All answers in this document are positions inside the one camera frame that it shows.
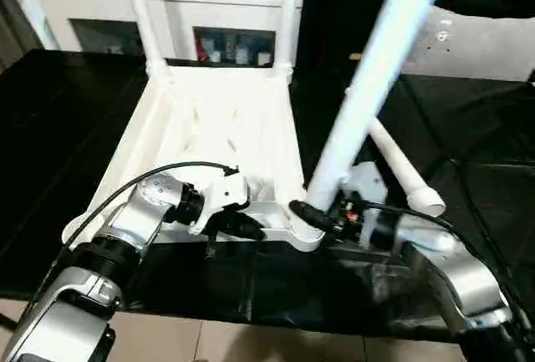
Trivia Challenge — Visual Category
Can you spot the white plastic table top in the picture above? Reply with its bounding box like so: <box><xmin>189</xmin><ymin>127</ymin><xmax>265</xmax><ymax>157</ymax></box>
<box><xmin>60</xmin><ymin>62</ymin><xmax>328</xmax><ymax>255</ymax></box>

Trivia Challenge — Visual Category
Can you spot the white plastic table leg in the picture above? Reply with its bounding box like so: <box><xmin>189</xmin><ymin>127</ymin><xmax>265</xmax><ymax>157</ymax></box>
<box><xmin>306</xmin><ymin>0</ymin><xmax>457</xmax><ymax>213</ymax></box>
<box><xmin>344</xmin><ymin>87</ymin><xmax>447</xmax><ymax>218</ymax></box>
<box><xmin>120</xmin><ymin>0</ymin><xmax>169</xmax><ymax>82</ymax></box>
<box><xmin>273</xmin><ymin>0</ymin><xmax>303</xmax><ymax>82</ymax></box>

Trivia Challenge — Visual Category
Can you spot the black work mat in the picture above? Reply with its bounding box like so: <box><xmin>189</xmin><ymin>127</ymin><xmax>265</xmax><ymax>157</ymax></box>
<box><xmin>0</xmin><ymin>47</ymin><xmax>535</xmax><ymax>344</ymax></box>

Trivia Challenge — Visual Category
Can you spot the black sofa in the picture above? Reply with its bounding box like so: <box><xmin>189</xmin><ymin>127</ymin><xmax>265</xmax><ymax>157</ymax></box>
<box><xmin>298</xmin><ymin>0</ymin><xmax>535</xmax><ymax>85</ymax></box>

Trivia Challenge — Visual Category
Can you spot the grey printed cushion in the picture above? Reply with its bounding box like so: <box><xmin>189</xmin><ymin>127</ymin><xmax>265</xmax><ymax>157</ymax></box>
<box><xmin>400</xmin><ymin>4</ymin><xmax>535</xmax><ymax>84</ymax></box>

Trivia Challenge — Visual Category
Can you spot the white slanted pole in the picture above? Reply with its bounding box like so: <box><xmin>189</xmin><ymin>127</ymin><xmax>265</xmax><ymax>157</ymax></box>
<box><xmin>2</xmin><ymin>0</ymin><xmax>56</xmax><ymax>50</ymax></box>

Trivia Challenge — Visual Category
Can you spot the brown curtain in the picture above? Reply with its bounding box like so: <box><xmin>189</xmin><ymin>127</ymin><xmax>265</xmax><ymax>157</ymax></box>
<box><xmin>0</xmin><ymin>0</ymin><xmax>43</xmax><ymax>74</ymax></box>

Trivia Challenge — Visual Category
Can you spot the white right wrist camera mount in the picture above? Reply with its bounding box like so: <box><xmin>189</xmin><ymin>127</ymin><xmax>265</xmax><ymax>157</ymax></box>
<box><xmin>341</xmin><ymin>160</ymin><xmax>389</xmax><ymax>251</ymax></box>

